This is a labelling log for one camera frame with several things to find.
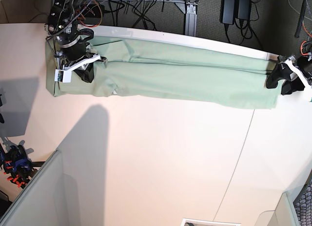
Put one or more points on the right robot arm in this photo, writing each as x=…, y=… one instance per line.
x=68, y=39

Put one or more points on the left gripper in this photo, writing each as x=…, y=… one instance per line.
x=297, y=74

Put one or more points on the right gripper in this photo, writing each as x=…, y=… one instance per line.
x=84, y=67

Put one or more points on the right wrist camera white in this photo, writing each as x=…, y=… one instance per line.
x=64, y=76

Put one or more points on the black mesh chair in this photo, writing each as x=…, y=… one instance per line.
x=303, y=207

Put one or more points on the aluminium frame post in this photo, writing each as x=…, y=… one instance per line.
x=189, y=9

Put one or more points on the grey partition panel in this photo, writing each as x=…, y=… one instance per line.
x=283, y=215
x=43, y=201

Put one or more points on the clamps with orange handles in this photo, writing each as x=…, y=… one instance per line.
x=16, y=165

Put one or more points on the black power brick pair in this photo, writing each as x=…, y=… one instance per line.
x=235, y=9

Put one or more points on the grey partition panel right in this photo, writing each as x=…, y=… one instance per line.
x=283, y=215

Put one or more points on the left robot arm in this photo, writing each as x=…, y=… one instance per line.
x=306, y=46

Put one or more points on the white tray at bottom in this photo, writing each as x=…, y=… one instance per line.
x=194, y=222

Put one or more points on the dark monitor edge left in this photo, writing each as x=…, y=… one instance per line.
x=2, y=103

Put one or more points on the light green T-shirt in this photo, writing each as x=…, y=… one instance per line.
x=168, y=71

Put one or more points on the grey partition panel left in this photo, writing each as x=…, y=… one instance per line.
x=43, y=201

